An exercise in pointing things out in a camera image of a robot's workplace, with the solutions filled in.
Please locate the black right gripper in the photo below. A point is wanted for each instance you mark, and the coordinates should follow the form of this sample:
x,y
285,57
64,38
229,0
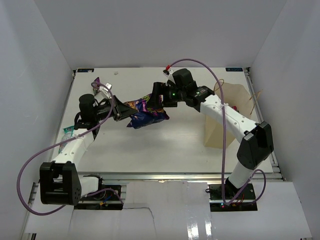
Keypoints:
x,y
160,88

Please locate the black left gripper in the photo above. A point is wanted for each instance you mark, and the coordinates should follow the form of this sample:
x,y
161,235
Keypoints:
x,y
123,110

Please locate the dark blue purple snack bag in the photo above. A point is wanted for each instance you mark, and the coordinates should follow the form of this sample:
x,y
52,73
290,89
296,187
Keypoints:
x,y
145,116

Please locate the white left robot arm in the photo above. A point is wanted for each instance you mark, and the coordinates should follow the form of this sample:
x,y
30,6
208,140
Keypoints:
x,y
60,183

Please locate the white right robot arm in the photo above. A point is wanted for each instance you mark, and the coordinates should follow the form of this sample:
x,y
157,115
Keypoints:
x,y
255,139

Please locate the small purple candy packet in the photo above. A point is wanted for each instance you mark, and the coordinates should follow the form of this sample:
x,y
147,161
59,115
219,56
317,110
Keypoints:
x,y
96,86

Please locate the left black XDOF label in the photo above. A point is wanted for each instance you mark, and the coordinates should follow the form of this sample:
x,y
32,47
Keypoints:
x,y
85,70

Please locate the black xdof label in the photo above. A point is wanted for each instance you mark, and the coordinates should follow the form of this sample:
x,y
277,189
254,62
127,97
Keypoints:
x,y
234,69
85,70

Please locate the teal white snack packet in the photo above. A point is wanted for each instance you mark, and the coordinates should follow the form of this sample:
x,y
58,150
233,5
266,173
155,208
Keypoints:
x,y
68,132

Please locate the right black XDOF label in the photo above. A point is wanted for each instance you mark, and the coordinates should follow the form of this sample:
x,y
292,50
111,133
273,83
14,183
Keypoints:
x,y
234,69

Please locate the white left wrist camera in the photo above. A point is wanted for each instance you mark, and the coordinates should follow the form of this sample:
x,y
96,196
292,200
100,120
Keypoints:
x,y
104,90

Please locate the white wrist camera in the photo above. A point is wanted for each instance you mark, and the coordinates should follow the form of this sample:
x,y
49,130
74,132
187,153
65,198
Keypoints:
x,y
168,72
104,90

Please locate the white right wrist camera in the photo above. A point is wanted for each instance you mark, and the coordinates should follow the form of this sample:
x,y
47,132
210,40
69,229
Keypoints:
x,y
168,72

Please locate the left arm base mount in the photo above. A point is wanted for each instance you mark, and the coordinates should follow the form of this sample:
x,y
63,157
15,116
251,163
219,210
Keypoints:
x,y
109,199

